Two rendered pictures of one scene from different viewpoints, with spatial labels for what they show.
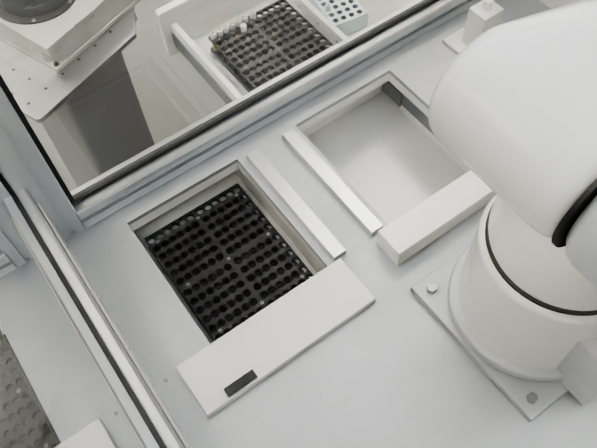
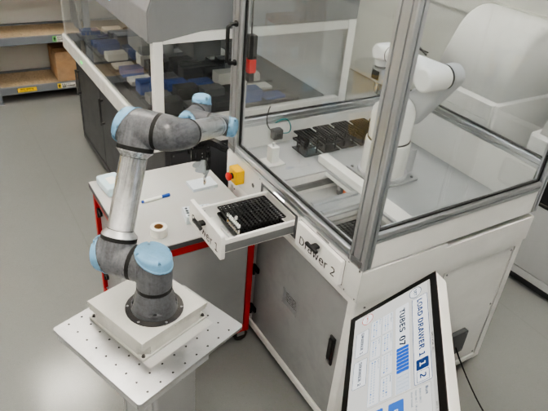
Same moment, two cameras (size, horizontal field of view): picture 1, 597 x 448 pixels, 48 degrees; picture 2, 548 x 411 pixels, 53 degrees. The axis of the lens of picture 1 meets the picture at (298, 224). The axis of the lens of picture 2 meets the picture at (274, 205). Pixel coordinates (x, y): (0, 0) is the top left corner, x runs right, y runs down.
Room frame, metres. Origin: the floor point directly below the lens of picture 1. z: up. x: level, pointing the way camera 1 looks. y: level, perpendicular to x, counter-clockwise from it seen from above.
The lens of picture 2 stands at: (0.93, 1.90, 2.13)
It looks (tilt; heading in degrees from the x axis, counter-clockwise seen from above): 32 degrees down; 268
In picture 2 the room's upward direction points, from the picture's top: 5 degrees clockwise
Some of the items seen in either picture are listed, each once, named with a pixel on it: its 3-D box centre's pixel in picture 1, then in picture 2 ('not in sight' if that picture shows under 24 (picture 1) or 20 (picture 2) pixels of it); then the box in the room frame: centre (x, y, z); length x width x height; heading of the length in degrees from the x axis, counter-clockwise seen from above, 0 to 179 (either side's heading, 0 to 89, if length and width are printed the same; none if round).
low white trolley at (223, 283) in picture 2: not in sight; (173, 266); (1.31, -0.24, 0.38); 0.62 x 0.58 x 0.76; 122
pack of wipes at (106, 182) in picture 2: not in sight; (112, 183); (1.60, -0.31, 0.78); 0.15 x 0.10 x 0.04; 127
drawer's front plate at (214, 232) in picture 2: not in sight; (206, 228); (1.11, 0.12, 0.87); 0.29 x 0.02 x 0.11; 122
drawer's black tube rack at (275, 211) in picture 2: not in sight; (250, 218); (0.94, 0.01, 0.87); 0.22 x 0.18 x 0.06; 32
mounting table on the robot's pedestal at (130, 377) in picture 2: not in sight; (150, 339); (1.25, 0.55, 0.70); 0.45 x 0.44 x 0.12; 51
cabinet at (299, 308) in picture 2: not in sight; (355, 272); (0.40, -0.26, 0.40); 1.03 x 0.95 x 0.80; 122
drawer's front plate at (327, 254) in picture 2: not in sight; (318, 251); (0.67, 0.22, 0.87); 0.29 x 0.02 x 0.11; 122
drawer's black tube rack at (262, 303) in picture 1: (231, 268); not in sight; (0.50, 0.11, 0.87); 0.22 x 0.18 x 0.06; 32
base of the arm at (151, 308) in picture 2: not in sight; (154, 295); (1.24, 0.53, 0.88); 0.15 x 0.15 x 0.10
